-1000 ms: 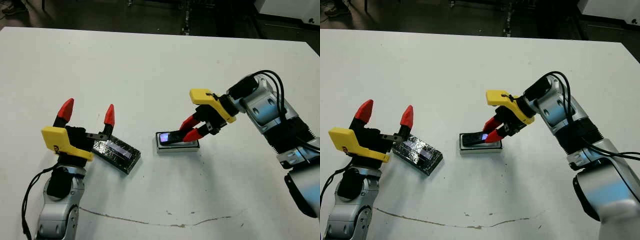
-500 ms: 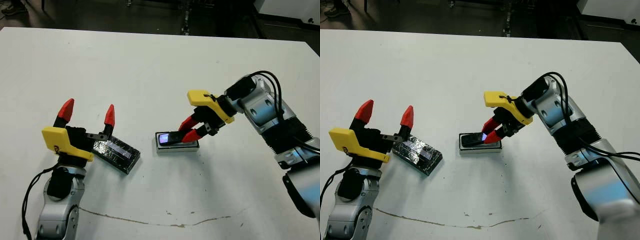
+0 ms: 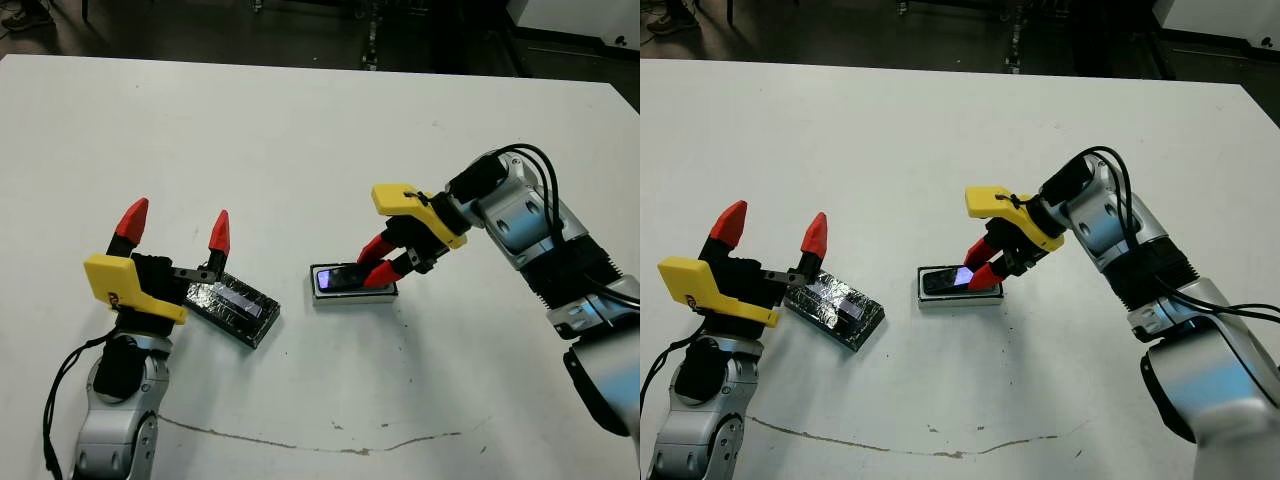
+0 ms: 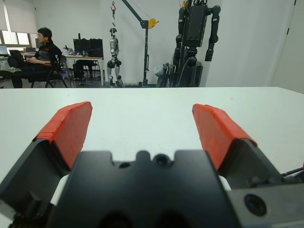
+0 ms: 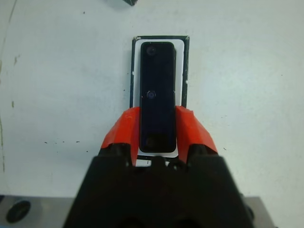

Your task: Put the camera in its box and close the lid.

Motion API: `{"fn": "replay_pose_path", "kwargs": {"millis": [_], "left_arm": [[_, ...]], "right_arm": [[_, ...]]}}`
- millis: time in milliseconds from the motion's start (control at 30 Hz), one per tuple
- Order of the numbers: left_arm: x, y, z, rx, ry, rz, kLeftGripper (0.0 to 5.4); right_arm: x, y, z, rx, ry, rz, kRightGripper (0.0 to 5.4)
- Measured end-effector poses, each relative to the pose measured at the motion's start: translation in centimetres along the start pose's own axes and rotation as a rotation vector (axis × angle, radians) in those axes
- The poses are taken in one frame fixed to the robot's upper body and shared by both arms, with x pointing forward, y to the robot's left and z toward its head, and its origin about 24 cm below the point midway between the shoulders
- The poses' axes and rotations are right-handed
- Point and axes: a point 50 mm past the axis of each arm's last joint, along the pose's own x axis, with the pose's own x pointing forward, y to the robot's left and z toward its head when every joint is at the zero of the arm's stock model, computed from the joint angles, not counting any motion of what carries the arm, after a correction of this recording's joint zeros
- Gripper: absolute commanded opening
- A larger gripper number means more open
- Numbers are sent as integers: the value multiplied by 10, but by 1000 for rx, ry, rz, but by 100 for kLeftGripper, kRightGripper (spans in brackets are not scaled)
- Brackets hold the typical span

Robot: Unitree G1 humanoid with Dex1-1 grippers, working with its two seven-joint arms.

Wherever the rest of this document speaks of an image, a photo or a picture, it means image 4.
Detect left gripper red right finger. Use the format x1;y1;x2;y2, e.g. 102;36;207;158
191;103;287;191

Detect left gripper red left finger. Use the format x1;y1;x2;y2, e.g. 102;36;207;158
0;101;93;216

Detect black office chair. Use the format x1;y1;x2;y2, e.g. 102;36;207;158
29;54;69;88

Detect person legs under desk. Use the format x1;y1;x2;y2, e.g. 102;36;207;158
72;59;95;86

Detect white desk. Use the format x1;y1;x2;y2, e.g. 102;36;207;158
62;54;105;86

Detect folded black stands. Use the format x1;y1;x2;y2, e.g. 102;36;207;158
156;62;177;87

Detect seated person black shirt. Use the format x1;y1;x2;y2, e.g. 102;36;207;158
8;27;64;88

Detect black computer monitors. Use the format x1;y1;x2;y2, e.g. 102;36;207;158
73;33;104;58

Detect clear plastic bag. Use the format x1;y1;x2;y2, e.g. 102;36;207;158
153;65;165;77

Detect small silver humanoid robot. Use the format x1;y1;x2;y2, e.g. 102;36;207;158
106;28;124;88

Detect large black humanoid robot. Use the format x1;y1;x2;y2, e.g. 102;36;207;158
172;0;222;87

